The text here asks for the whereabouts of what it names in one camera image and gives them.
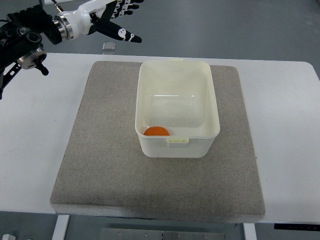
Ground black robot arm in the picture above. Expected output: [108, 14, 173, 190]
[0, 3, 63, 94]

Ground white table leg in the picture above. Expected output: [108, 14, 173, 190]
[243, 223, 257, 240]
[52, 215, 70, 240]

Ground orange mandarin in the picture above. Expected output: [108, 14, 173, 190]
[143, 126, 170, 136]

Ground white table leg right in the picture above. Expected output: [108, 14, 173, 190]
[243, 223, 257, 240]

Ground grey metal base plate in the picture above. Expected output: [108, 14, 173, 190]
[100, 228, 226, 240]

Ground grey felt mat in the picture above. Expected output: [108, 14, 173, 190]
[50, 61, 265, 223]

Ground white table leg left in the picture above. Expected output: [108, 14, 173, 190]
[52, 215, 70, 240]

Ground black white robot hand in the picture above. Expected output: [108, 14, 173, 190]
[53, 0, 143, 43]

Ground small white floor object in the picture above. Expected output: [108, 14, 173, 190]
[2, 234, 16, 240]

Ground white plastic box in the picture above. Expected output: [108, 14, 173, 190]
[135, 60, 220, 158]

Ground small clear floor plate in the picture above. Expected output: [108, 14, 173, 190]
[102, 42, 116, 52]

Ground black table control panel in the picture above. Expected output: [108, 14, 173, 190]
[274, 223, 320, 232]

